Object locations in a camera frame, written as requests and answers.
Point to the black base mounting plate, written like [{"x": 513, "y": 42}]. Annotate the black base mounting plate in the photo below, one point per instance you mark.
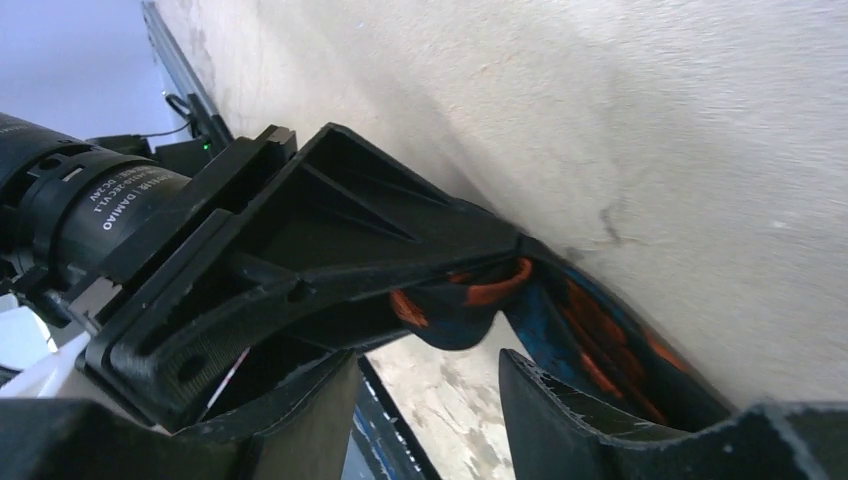
[{"x": 381, "y": 444}]

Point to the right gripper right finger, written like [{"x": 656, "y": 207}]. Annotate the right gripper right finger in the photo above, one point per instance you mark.
[{"x": 558, "y": 432}]

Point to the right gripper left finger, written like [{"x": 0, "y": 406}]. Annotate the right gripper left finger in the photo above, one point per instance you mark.
[{"x": 299, "y": 430}]

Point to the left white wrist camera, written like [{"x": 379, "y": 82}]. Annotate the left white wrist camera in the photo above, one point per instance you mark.
[{"x": 37, "y": 360}]

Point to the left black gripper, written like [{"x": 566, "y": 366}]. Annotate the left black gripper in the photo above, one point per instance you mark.
[{"x": 179, "y": 275}]

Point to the dark orange floral tie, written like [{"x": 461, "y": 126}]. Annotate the dark orange floral tie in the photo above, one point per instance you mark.
[{"x": 572, "y": 329}]

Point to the aluminium frame rail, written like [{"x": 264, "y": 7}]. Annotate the aluminium frame rail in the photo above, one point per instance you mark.
[{"x": 194, "y": 101}]

